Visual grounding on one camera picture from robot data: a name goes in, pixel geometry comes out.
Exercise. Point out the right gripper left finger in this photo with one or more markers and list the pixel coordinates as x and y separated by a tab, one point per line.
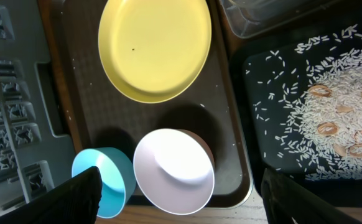
76	201

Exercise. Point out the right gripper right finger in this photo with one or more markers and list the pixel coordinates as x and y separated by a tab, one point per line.
285	201

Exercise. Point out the light blue bowl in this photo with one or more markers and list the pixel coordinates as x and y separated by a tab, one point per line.
117	176

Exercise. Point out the pink bowl with rice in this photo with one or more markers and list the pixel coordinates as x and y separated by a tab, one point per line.
175	170

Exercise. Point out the yellow plate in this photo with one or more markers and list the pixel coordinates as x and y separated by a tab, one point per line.
153	50

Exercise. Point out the grey dishwasher rack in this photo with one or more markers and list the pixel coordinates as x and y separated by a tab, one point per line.
35	154

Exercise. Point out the dark brown serving tray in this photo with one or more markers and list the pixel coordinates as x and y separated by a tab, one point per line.
98	115

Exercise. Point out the spilled rice pile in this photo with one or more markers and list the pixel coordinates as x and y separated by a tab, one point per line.
307	105

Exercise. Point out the black tray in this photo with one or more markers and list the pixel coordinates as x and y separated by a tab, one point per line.
338	192

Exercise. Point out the clear plastic bin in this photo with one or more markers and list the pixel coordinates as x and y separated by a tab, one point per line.
249	18

